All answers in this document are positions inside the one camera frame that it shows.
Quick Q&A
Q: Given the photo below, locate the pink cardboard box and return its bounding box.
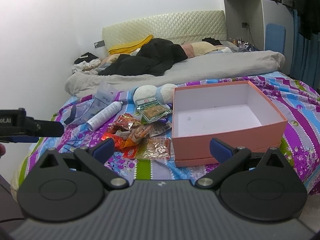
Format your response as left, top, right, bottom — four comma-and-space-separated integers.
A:
171, 81, 287, 167

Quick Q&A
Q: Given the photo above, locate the white wardrobe cabinet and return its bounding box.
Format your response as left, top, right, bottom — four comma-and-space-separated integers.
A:
221, 0, 295, 53

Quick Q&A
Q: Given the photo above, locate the black clothing pile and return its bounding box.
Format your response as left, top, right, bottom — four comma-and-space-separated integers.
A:
98, 38, 188, 76

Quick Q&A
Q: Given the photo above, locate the blue cushion pad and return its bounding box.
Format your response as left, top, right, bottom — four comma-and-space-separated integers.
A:
265, 23, 286, 54

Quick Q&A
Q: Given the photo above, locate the yellow folded blanket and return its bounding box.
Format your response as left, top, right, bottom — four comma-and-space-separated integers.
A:
108, 34, 153, 55

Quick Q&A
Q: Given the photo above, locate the beige pillow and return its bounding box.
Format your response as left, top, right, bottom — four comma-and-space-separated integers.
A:
181, 41, 217, 58

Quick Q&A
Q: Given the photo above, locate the red crumpled snack packet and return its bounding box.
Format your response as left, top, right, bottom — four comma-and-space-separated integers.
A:
106, 113, 141, 134

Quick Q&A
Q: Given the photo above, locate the cream quilted headboard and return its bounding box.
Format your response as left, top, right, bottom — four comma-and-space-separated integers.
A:
102, 10, 227, 52

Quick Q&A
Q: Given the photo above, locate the colourful floral bed sheet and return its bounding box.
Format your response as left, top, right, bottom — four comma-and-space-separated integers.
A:
17, 71, 320, 196

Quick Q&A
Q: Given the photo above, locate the white blue plush toy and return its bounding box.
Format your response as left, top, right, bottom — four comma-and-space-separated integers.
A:
133, 83, 177, 104

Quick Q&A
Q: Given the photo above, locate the clear brown cracker packet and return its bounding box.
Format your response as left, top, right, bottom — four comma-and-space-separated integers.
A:
136, 137, 171, 160

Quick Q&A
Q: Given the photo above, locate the grey blanket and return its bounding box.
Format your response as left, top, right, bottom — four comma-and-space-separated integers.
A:
65, 50, 285, 98

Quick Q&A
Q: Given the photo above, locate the brown clear snack packet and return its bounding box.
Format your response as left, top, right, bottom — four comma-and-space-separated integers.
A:
125, 125, 152, 147

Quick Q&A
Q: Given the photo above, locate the white spray can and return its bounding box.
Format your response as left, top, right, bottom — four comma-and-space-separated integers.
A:
87, 101, 123, 132

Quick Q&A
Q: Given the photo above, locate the blue silver snack packet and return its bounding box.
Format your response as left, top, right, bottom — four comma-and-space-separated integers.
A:
150, 120, 172, 137

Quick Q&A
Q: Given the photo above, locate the red orange snack packet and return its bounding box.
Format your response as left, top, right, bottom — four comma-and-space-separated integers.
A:
101, 133, 139, 159

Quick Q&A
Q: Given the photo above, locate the green white snack packet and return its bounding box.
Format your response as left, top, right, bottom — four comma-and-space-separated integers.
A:
135, 96, 172, 124

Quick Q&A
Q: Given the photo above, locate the person's left hand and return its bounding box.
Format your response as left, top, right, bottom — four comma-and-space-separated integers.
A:
0, 144, 6, 158

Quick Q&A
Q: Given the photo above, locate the clear plastic zip bag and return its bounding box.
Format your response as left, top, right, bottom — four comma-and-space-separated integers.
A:
62, 82, 119, 126

